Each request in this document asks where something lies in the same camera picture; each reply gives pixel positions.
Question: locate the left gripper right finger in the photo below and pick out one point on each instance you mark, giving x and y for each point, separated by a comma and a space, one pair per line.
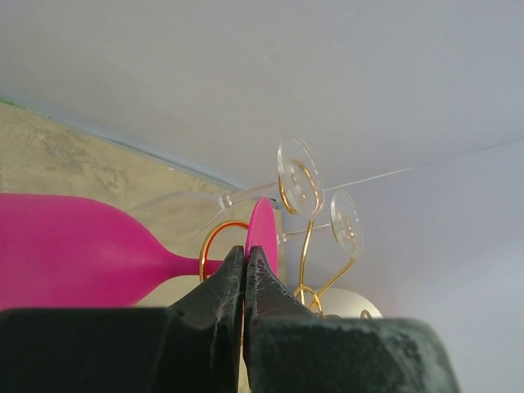
288, 348

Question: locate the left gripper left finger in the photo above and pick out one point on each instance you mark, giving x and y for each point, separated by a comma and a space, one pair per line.
191, 346

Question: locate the clear wine glass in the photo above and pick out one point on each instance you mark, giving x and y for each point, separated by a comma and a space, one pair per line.
345, 224
299, 189

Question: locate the pink wine glass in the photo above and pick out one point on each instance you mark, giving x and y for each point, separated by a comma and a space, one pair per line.
69, 251

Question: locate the white cylindrical container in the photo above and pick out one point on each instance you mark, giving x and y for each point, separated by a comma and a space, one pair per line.
342, 303

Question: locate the gold wire wine glass rack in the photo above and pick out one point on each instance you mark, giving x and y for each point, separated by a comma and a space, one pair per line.
303, 292

